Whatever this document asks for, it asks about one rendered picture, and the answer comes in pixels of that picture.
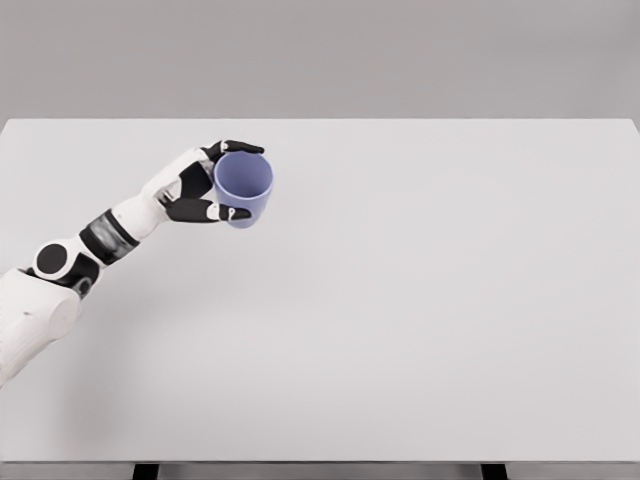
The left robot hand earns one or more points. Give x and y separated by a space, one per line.
172 180

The blue-purple cup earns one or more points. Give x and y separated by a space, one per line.
243 187

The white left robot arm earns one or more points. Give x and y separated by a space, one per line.
60 280

